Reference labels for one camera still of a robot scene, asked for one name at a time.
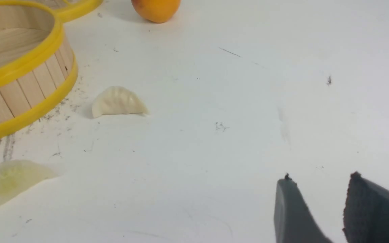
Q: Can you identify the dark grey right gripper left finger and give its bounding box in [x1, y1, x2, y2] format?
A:
[274, 174, 331, 243]

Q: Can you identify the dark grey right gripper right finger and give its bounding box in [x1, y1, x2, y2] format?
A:
[343, 172, 389, 243]

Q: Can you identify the white pleated dumpling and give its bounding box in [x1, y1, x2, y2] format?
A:
[92, 86, 149, 118]

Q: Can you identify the green translucent dumpling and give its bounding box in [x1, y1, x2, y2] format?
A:
[0, 160, 59, 206]

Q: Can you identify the bamboo steamer tray yellow rim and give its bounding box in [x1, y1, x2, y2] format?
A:
[0, 0, 78, 138]

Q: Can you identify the woven bamboo steamer lid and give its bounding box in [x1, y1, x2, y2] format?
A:
[36, 0, 104, 23]

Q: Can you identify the orange toy pear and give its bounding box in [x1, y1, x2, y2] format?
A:
[131, 0, 181, 23]

